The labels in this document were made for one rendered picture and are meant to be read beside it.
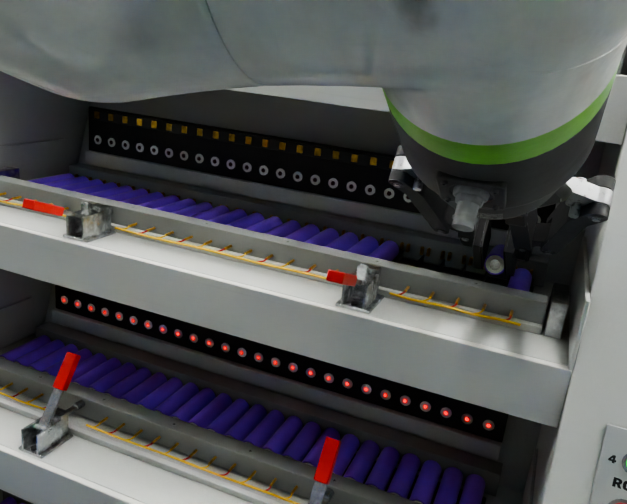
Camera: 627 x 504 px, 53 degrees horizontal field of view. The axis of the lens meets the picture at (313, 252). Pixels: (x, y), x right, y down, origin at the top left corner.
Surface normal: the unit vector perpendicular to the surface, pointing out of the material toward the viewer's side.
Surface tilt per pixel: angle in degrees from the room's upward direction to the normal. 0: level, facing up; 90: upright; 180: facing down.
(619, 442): 90
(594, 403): 90
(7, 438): 17
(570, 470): 90
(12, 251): 107
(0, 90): 90
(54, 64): 158
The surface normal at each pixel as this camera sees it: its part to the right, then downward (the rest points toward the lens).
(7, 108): 0.92, 0.21
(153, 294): -0.37, 0.25
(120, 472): 0.11, -0.95
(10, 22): 0.32, 0.94
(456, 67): -0.19, 0.96
